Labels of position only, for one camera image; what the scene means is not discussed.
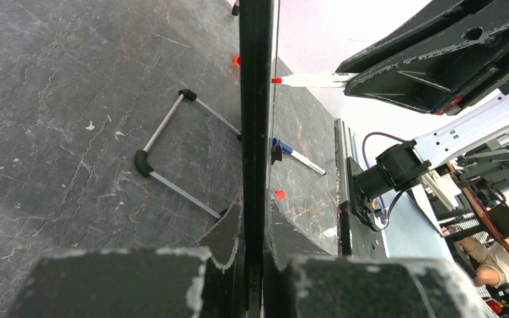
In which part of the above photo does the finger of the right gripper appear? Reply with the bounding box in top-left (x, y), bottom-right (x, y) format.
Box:
top-left (336, 1), bottom-right (496, 73)
top-left (344, 4), bottom-right (509, 115)

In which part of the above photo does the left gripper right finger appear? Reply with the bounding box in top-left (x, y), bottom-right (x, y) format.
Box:
top-left (265, 199), bottom-right (334, 272)

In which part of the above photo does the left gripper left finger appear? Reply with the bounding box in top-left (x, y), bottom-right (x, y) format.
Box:
top-left (197, 195), bottom-right (244, 271)

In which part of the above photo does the red whiteboard marker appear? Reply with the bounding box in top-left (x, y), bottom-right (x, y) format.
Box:
top-left (270, 73), bottom-right (359, 88)

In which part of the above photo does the white whiteboard black frame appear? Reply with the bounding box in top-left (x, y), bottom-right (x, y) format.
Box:
top-left (133, 0), bottom-right (284, 318)

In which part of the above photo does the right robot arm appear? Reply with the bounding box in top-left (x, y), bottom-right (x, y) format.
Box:
top-left (337, 1), bottom-right (509, 231)

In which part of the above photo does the blue whiteboard marker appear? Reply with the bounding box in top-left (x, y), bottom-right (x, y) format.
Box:
top-left (272, 138), bottom-right (327, 176)

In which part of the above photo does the red marker cap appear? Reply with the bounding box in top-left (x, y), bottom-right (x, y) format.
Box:
top-left (274, 190), bottom-right (286, 200)

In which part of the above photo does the seated person white shirt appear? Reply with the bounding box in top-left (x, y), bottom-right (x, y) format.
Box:
top-left (455, 237), bottom-right (509, 288)

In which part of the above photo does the pink tripod stand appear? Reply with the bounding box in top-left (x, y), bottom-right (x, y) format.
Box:
top-left (231, 0), bottom-right (240, 17)

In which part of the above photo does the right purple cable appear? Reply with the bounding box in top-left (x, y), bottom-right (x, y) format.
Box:
top-left (362, 132), bottom-right (407, 229)

